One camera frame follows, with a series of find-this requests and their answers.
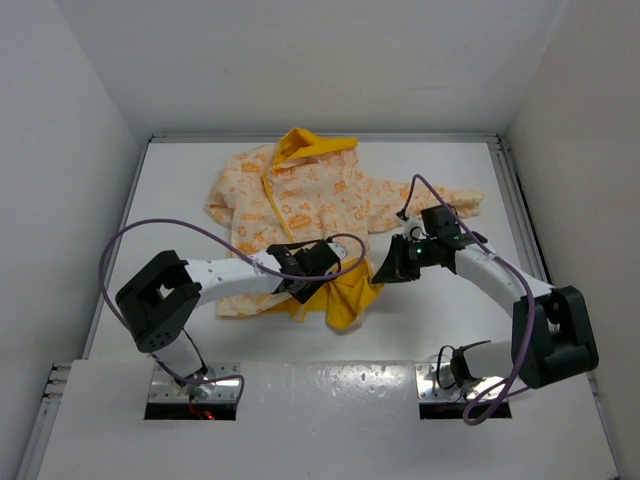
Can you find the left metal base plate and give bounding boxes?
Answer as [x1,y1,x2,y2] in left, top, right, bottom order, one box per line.
[147,362,243,406]

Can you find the orange patterned yellow-lined jacket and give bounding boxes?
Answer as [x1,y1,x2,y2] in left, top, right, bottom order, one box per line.
[204,129,484,330]

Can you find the aluminium frame rail back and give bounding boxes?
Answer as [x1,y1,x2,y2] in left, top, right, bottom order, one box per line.
[148,132,501,144]

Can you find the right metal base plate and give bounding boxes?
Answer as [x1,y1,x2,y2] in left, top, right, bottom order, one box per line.
[414,361,503,406]

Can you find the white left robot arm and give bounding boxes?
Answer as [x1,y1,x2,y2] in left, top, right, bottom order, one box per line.
[116,240,347,395]

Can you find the metal base plate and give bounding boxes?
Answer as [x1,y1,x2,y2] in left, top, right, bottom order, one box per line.
[147,362,243,406]
[414,361,503,406]

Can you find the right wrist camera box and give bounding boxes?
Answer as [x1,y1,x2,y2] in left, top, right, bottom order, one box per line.
[397,214,424,241]

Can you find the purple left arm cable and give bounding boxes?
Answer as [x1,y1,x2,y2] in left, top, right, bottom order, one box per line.
[98,217,368,406]

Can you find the aluminium frame rail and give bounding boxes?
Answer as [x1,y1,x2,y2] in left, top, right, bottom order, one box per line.
[488,134,620,479]
[148,132,501,144]

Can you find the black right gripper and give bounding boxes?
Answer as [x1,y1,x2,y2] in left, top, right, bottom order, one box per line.
[373,233,437,284]

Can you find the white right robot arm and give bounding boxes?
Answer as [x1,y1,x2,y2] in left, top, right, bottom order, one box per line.
[372,206,599,390]

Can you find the aluminium frame rail right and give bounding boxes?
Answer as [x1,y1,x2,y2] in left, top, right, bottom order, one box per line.
[488,134,620,479]

